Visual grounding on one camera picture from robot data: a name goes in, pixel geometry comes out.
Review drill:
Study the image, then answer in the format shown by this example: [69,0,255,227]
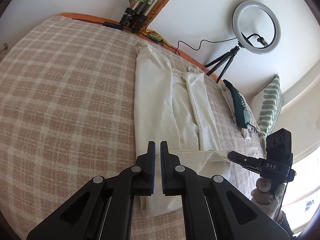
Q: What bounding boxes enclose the white camisole top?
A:
[133,42,234,218]

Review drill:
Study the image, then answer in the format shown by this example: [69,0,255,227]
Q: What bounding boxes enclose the gloved right hand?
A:
[251,177,285,219]

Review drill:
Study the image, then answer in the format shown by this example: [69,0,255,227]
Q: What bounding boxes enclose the dark green storage pouch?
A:
[223,80,260,133]

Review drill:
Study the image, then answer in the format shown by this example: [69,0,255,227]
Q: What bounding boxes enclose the green white striped pillow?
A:
[249,75,283,156]

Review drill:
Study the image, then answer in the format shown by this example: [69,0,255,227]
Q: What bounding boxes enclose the plaid beige bed cover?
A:
[0,15,268,240]

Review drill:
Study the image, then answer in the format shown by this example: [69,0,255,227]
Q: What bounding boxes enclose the black mini tripod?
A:
[204,44,242,83]

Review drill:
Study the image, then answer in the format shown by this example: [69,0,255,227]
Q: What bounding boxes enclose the folded silver tripod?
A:
[119,0,158,33]

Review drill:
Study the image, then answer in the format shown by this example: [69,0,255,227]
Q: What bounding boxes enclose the black camera box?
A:
[266,128,293,166]

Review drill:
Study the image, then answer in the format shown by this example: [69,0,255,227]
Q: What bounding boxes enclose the black ring light cable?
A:
[159,36,238,55]

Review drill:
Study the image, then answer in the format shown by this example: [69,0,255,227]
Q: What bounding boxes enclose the white ring light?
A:
[232,1,281,55]

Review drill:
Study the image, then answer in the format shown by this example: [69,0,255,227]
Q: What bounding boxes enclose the orange bed frame edge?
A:
[60,0,209,73]

